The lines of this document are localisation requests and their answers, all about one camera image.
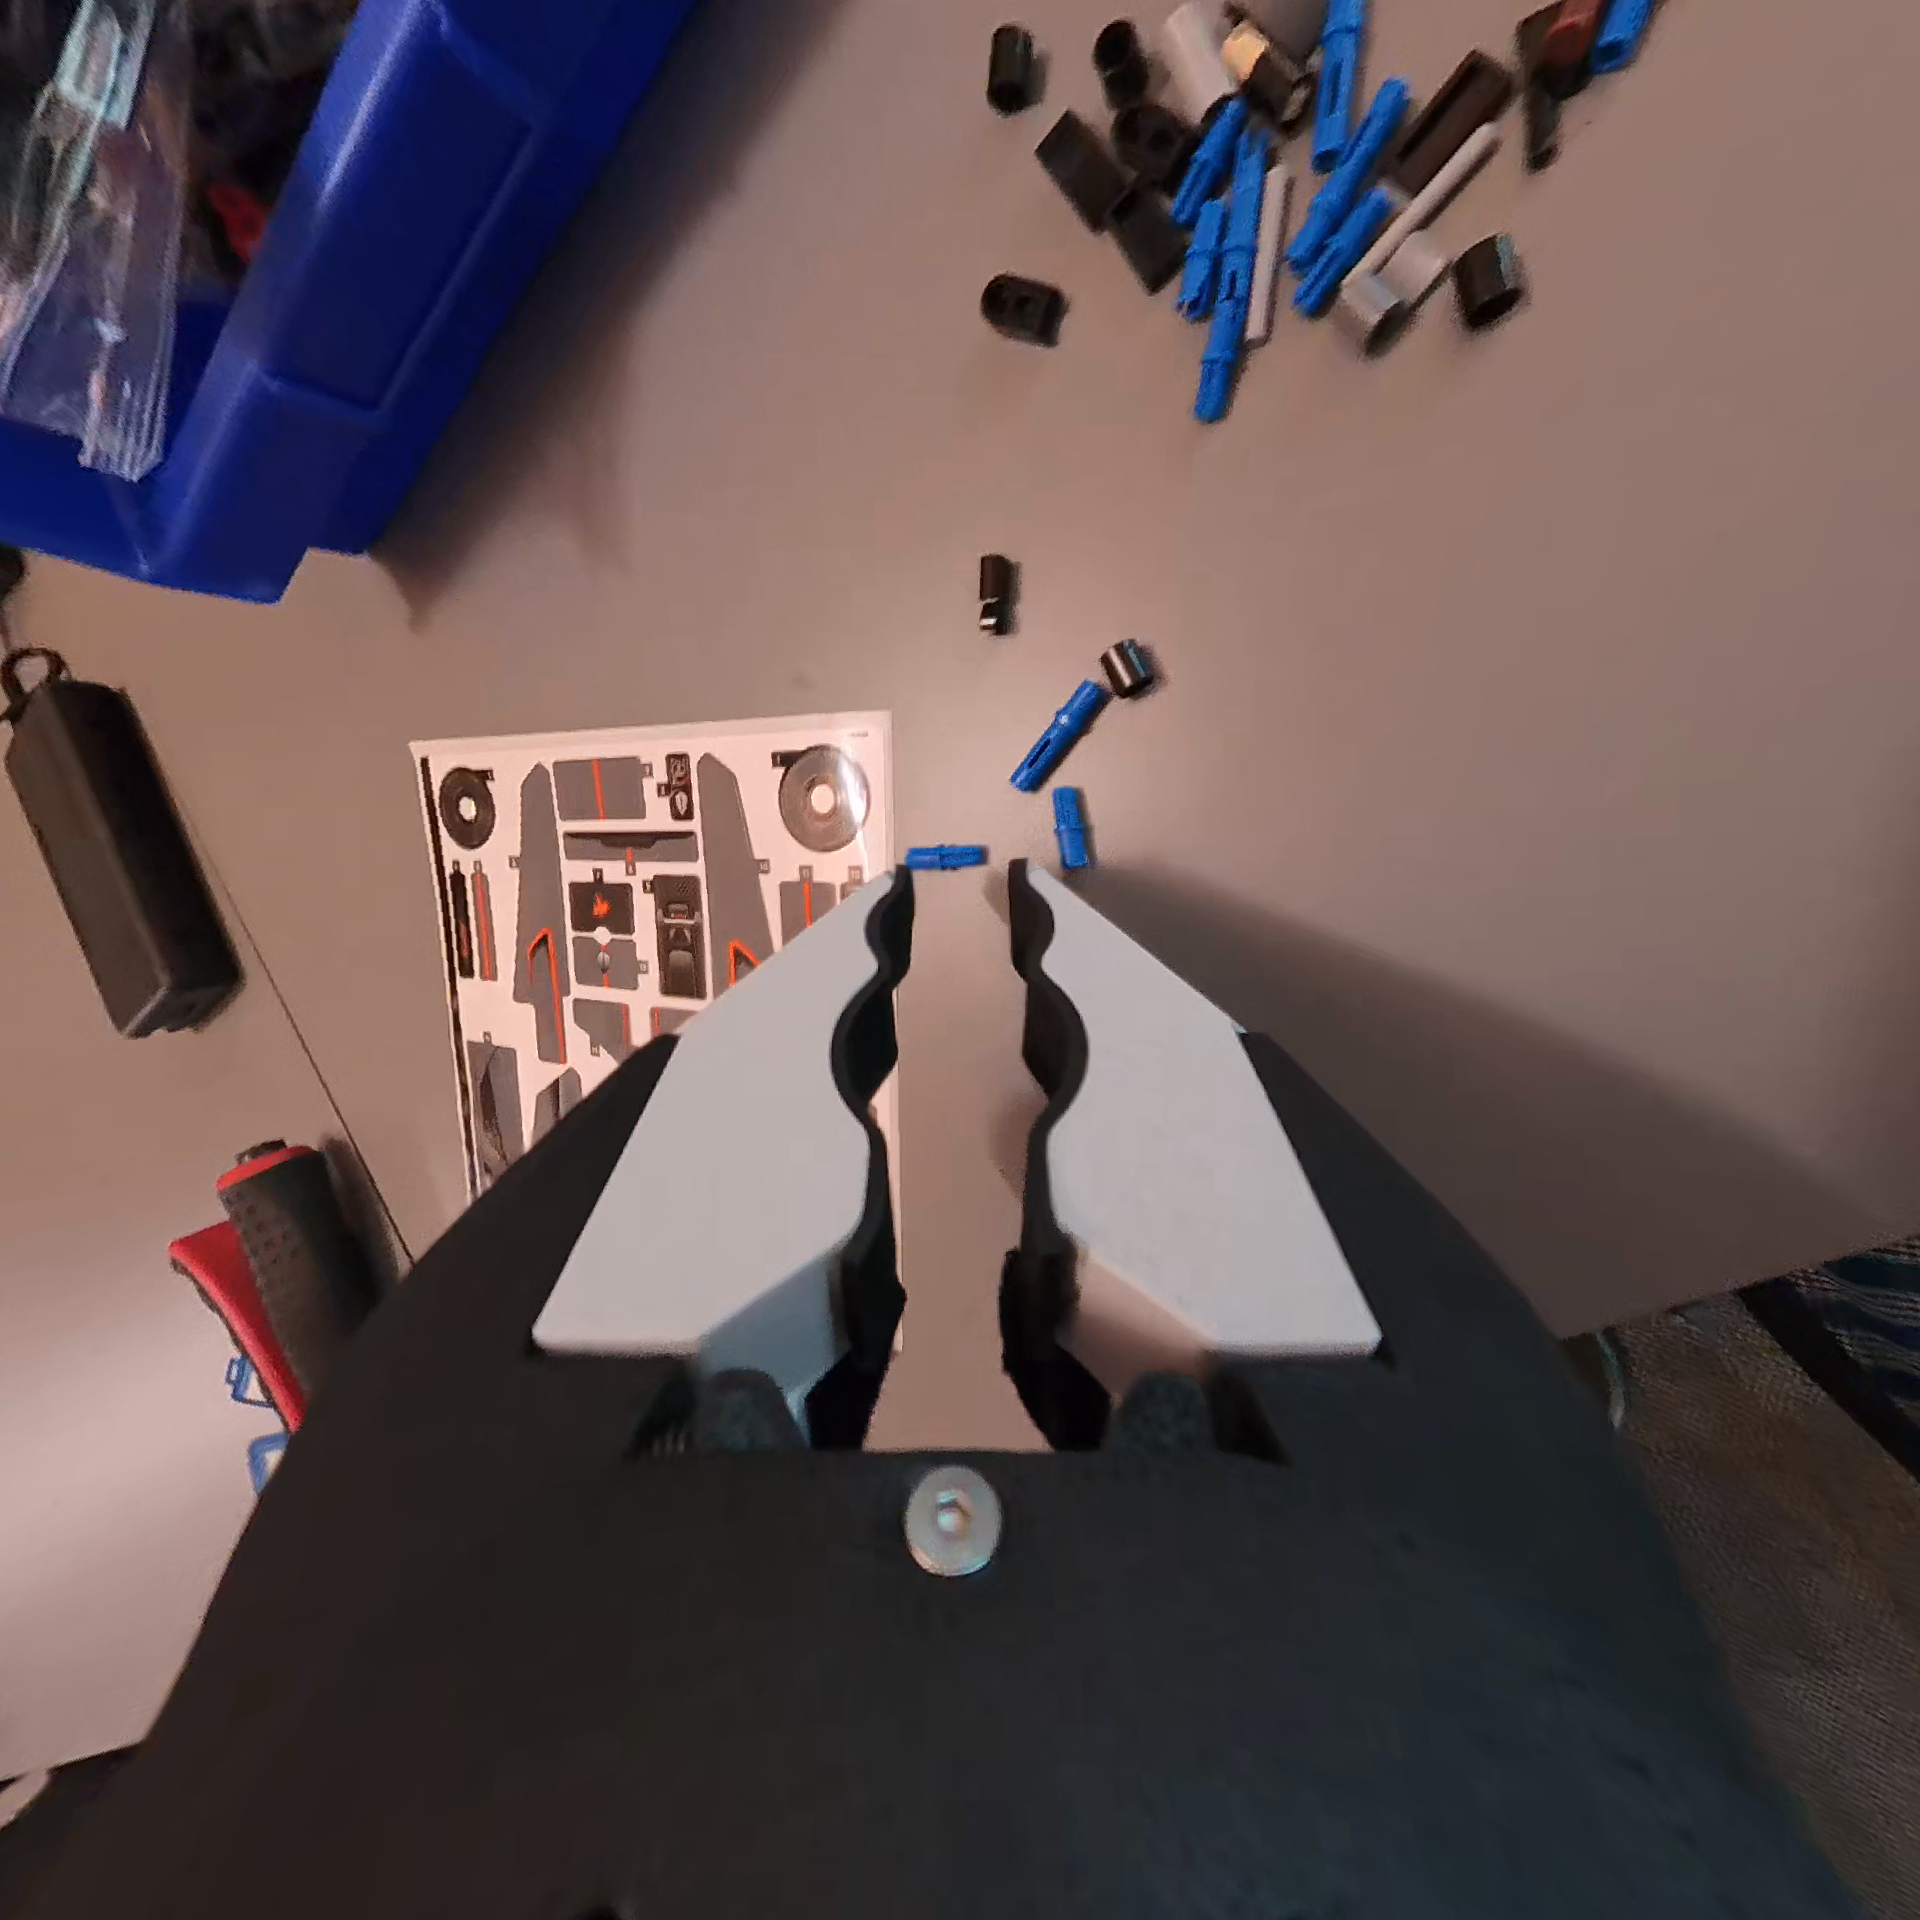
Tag black power adapter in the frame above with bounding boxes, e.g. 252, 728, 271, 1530
0, 646, 245, 1040

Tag red black handled tool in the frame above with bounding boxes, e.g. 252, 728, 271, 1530
166, 1143, 377, 1427

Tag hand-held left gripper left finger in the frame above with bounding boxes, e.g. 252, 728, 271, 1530
532, 867, 916, 1448

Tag printed instruction sheet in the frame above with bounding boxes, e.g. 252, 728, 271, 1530
408, 710, 902, 1202

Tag blue plastic bin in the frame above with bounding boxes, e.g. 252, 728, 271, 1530
0, 0, 700, 605

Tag clear plastic bags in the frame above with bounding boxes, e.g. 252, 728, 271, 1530
0, 0, 360, 482

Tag pile of blue black lego pins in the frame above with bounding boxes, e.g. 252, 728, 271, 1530
983, 0, 1658, 426

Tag thin black cable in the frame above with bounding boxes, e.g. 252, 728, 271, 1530
237, 951, 413, 1285

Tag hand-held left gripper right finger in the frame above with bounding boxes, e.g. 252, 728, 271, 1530
996, 858, 1383, 1448

